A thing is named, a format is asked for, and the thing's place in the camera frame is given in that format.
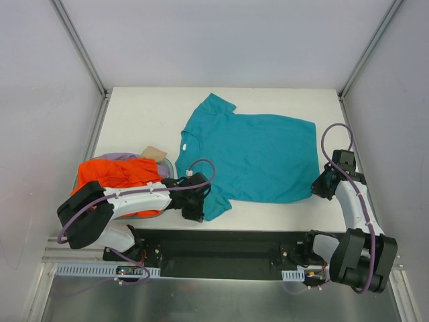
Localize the teal t shirt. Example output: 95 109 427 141
176 94 320 221

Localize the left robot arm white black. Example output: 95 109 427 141
57 172 211 261

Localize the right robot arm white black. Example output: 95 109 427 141
302 150 397 293

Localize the grey laundry basket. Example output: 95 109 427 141
75 152 176 221

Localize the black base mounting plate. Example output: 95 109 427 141
103 229 326 280

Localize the beige cloth piece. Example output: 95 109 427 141
140 146 167 164

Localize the orange t shirt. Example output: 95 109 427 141
70 158 168 219

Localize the right grey cable duct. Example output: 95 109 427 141
282 269 305 282

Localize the grey cable duct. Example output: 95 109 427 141
56 263 147 278
282 269 305 282

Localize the left grey cable duct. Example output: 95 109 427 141
56 263 147 278

